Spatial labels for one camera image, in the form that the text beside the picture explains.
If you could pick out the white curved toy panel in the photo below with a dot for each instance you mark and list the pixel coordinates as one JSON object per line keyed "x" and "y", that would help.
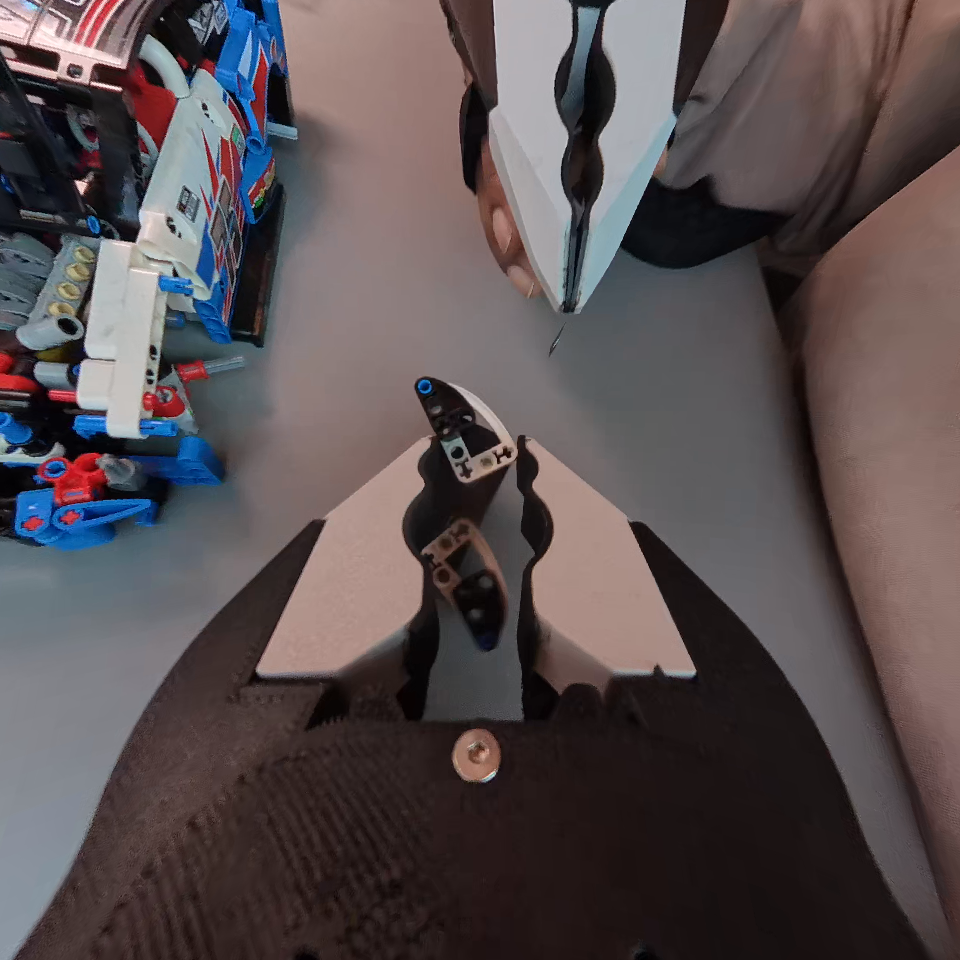
{"x": 480, "y": 450}

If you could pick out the grey desk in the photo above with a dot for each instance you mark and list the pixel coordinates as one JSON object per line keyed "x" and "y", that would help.
{"x": 390, "y": 225}

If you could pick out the brick-built toy race car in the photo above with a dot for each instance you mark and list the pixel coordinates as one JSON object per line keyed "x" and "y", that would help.
{"x": 150, "y": 262}

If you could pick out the beige printed sweatshirt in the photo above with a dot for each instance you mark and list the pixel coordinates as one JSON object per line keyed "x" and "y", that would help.
{"x": 926, "y": 90}

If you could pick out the person's beige trouser leg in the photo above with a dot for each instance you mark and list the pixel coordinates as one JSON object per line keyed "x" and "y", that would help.
{"x": 892, "y": 487}

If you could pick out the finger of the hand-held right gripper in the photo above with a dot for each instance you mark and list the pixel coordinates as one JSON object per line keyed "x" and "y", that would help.
{"x": 637, "y": 112}
{"x": 525, "y": 112}

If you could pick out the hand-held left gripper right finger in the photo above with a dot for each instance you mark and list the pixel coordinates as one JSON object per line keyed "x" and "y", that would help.
{"x": 607, "y": 592}

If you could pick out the person's right hand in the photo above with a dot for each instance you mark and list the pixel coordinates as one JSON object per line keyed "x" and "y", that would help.
{"x": 504, "y": 232}

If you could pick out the tiny black pin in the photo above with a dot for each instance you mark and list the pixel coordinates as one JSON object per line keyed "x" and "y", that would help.
{"x": 556, "y": 341}

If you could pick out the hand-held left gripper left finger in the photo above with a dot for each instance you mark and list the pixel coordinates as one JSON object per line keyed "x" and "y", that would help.
{"x": 352, "y": 592}

